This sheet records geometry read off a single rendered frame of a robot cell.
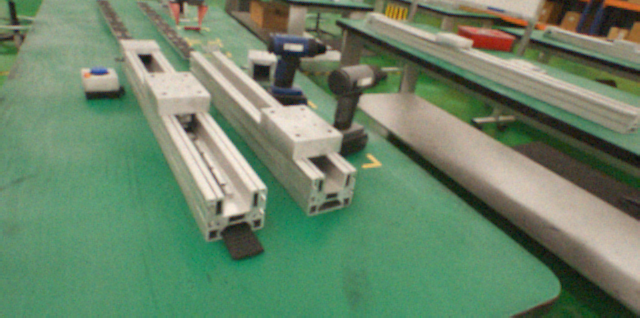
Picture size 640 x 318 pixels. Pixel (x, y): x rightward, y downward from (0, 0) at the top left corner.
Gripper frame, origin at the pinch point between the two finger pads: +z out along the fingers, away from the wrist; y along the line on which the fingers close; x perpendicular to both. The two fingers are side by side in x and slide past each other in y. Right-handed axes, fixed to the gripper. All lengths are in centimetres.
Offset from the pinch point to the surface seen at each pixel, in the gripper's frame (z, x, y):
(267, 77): 11.1, -29.8, 18.1
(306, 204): 11, -99, -7
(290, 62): -1, -52, 13
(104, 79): 7.5, -35.6, -32.1
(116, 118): 13, -49, -32
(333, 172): 7, -97, 0
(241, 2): 61, 425, 200
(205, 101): 2, -68, -16
